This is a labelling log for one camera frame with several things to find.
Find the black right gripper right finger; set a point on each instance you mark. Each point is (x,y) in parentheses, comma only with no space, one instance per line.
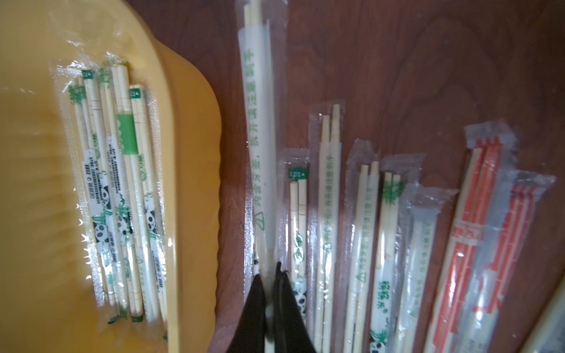
(290,333)

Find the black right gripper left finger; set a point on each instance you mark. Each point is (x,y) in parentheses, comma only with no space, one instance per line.
(249,336)

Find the red bamboo print chopsticks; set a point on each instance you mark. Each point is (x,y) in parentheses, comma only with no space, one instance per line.
(494,269)

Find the green tip chopsticks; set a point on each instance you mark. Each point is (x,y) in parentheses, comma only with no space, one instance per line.
(398,170)

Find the red striped chopsticks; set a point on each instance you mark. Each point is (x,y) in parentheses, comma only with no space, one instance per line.
(482,205)

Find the long plain chopsticks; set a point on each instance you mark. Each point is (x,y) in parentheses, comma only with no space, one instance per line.
(262,32)

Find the white sleeve chopsticks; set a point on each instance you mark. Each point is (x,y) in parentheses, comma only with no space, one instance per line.
(325,128)

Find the yellow plastic storage box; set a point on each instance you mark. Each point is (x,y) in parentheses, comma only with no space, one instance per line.
(47,298)

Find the green label wrapped chopsticks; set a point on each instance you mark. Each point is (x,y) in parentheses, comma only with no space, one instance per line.
(137,148)

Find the panda print wrapped chopsticks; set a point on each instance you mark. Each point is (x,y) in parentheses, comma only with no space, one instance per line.
(78,122)

